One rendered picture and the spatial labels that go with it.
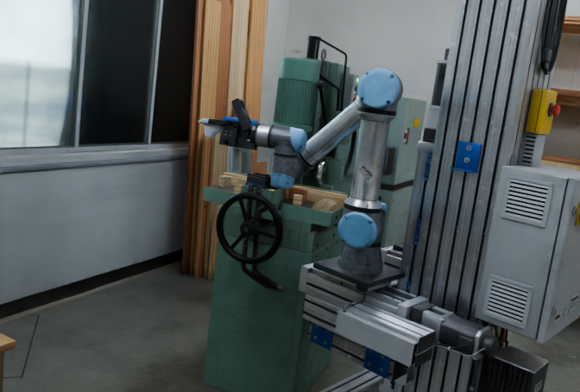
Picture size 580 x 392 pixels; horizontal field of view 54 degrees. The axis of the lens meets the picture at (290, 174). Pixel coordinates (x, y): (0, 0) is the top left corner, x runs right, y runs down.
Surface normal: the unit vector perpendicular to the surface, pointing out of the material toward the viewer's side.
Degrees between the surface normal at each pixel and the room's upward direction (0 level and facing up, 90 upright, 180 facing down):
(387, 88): 83
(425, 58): 90
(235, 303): 90
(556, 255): 90
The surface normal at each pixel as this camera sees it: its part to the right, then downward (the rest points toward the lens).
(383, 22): -0.46, 0.07
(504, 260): -0.67, 0.03
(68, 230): 0.88, 0.18
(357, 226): -0.30, 0.23
